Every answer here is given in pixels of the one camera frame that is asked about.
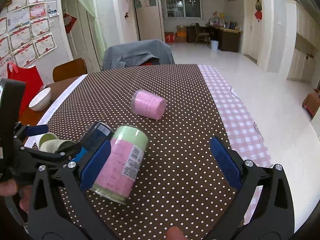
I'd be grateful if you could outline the pale green cup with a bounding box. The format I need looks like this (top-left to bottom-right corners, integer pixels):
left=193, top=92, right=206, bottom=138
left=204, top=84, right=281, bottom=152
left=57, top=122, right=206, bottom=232
left=40, top=139, right=75, bottom=153

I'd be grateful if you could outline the white paper cup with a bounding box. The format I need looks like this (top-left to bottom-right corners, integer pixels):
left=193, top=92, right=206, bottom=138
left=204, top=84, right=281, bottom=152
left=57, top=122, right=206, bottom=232
left=35, top=133, right=58, bottom=149

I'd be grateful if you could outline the tall pink green cup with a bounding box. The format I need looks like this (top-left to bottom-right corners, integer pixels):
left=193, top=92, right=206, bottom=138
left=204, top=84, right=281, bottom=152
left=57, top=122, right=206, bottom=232
left=91, top=125, right=149, bottom=205

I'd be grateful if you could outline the short pink clear cup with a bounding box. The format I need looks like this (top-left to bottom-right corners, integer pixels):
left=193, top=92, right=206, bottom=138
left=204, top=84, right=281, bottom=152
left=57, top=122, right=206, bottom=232
left=130, top=89, right=167, bottom=120

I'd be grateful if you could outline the left hand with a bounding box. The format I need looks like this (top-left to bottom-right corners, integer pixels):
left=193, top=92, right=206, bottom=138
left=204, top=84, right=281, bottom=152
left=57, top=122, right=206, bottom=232
left=0, top=179, right=33, bottom=212

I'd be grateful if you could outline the right hand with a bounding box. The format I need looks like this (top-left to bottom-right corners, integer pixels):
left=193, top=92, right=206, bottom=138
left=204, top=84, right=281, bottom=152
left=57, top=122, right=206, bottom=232
left=165, top=226, right=188, bottom=240

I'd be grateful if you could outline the red felt bag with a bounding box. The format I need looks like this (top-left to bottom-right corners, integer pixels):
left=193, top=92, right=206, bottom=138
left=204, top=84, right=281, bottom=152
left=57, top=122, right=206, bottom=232
left=7, top=61, right=43, bottom=116

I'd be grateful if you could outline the white ceramic bowl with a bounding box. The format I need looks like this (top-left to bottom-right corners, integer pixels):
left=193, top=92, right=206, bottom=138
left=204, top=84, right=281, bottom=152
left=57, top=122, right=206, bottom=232
left=29, top=87, right=52, bottom=112

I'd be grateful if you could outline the wooden chair back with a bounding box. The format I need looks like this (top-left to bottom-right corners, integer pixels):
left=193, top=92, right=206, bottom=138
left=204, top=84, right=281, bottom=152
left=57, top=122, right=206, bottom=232
left=53, top=58, right=88, bottom=82

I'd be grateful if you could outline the pink checkered tablecloth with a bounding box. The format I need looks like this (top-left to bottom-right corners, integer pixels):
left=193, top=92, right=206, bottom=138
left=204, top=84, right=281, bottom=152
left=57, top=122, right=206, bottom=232
left=197, top=64, right=273, bottom=225

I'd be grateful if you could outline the brown polka dot tablecloth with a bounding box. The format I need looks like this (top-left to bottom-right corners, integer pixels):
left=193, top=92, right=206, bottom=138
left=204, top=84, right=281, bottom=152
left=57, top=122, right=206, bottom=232
left=42, top=64, right=235, bottom=239

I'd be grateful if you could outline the green door curtain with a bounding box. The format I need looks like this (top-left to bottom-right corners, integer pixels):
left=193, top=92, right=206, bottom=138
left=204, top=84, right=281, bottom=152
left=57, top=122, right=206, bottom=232
left=77, top=0, right=106, bottom=66

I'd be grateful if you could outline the chair with grey jacket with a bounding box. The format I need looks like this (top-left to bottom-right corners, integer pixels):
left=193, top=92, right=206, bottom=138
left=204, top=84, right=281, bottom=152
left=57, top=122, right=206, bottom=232
left=102, top=39, right=175, bottom=70

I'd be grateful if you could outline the white refrigerator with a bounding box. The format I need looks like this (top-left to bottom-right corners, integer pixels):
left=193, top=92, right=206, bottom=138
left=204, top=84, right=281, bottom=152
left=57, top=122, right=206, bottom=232
left=134, top=0, right=165, bottom=42

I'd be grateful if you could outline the red cardboard box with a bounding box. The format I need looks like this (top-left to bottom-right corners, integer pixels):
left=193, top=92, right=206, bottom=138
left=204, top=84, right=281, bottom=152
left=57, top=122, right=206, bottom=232
left=164, top=32, right=176, bottom=43

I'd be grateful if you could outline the cream cabinet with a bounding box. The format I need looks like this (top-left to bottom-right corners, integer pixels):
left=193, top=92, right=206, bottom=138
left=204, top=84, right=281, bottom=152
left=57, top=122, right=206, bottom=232
left=279, top=0, right=319, bottom=83

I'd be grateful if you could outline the dark wooden desk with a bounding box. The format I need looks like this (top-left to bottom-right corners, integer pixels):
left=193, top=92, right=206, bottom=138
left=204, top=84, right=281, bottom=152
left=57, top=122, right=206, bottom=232
left=187, top=25, right=242, bottom=53

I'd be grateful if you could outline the white trash bin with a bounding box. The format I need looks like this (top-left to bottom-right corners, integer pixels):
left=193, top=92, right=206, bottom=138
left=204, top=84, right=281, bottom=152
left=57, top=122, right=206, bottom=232
left=210, top=40, right=219, bottom=51

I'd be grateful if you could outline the wooden desk chair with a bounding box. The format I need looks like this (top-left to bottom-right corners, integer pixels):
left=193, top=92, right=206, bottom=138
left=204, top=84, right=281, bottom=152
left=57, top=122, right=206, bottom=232
left=195, top=23, right=210, bottom=46

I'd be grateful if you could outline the window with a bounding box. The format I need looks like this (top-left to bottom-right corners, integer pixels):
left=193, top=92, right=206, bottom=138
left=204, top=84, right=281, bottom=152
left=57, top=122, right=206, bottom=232
left=165, top=0, right=202, bottom=18

